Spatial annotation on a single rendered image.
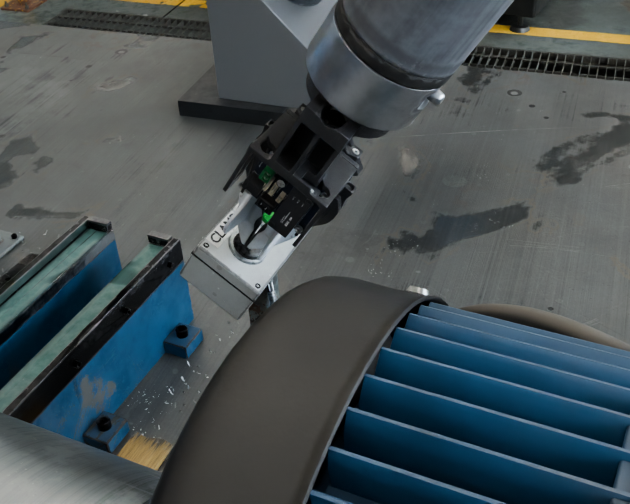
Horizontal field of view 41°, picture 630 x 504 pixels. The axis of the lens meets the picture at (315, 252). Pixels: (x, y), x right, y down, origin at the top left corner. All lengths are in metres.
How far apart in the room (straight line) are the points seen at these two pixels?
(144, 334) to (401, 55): 0.58
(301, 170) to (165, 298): 0.46
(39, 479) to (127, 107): 1.22
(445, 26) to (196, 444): 0.36
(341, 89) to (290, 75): 0.92
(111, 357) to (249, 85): 0.70
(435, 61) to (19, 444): 0.34
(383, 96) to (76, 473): 0.29
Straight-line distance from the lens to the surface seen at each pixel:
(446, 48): 0.53
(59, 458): 0.51
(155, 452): 0.95
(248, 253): 0.76
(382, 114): 0.56
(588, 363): 0.24
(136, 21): 4.36
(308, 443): 0.21
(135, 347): 1.01
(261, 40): 1.48
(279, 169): 0.61
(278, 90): 1.50
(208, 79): 1.64
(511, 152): 1.44
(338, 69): 0.56
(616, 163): 1.44
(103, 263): 1.09
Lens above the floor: 1.52
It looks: 37 degrees down
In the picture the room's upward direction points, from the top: 3 degrees counter-clockwise
